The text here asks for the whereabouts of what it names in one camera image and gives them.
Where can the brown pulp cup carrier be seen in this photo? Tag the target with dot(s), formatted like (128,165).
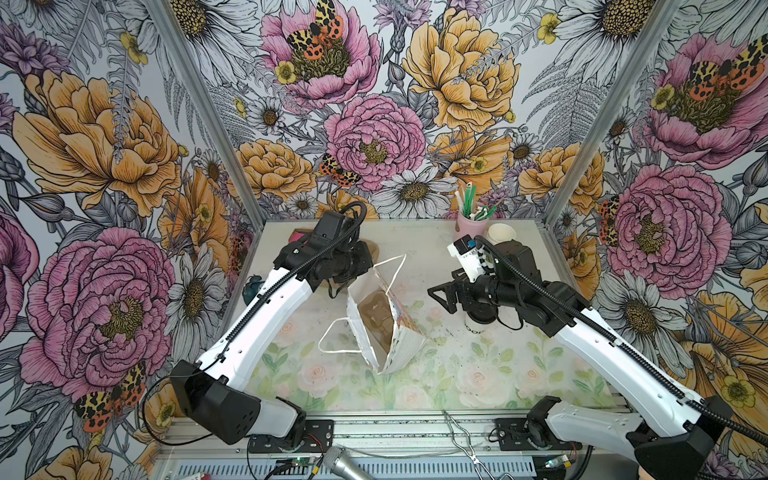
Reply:
(376,314)

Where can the green straws bundle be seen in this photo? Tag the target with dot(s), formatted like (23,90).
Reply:
(469,207)

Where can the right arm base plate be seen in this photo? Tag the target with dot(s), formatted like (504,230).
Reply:
(521,434)

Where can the black coffee cup lid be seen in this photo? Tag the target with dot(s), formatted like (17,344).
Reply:
(482,314)

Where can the silver microphone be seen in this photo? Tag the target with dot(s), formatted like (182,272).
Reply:
(339,463)

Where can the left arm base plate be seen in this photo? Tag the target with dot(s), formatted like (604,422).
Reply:
(317,437)

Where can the stack of pulp carriers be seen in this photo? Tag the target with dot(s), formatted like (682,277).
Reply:
(374,250)

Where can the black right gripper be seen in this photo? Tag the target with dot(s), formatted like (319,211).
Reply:
(451,288)

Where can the pink straw holder cup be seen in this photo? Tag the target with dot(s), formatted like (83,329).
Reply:
(469,227)

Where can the teal alarm clock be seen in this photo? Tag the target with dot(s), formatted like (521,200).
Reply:
(251,288)

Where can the white paper coffee cup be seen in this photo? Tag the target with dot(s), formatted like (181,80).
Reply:
(475,327)

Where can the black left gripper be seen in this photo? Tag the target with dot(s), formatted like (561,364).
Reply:
(365,262)

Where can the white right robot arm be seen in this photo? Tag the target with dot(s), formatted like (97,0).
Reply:
(671,430)

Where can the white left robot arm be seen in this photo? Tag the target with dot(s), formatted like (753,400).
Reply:
(212,390)

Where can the white patterned paper gift bag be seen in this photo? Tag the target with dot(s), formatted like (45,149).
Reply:
(407,338)

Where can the stack of paper cups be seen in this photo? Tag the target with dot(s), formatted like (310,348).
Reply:
(500,232)

